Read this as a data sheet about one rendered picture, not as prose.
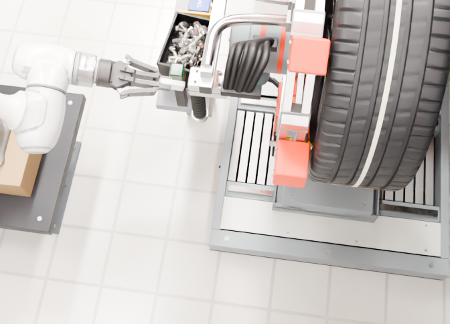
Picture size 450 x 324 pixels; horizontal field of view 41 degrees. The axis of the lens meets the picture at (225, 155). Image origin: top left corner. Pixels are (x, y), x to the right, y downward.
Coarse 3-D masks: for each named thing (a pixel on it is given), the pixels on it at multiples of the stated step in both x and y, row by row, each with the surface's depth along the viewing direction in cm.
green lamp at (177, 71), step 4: (172, 64) 174; (176, 64) 174; (180, 64) 174; (172, 68) 173; (176, 68) 173; (180, 68) 173; (184, 68) 174; (172, 72) 173; (176, 72) 173; (180, 72) 173; (184, 72) 175; (172, 76) 173; (176, 76) 173; (180, 76) 173; (184, 76) 176; (180, 80) 175
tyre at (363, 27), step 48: (336, 0) 124; (384, 0) 119; (432, 0) 120; (336, 48) 121; (384, 48) 120; (432, 48) 119; (336, 96) 123; (432, 96) 121; (336, 144) 130; (384, 144) 129
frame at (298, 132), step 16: (304, 0) 126; (320, 0) 126; (304, 16) 124; (320, 16) 124; (304, 32) 125; (320, 32) 124; (288, 80) 129; (288, 96) 130; (304, 96) 130; (288, 112) 131; (304, 112) 131; (288, 128) 134; (304, 128) 133
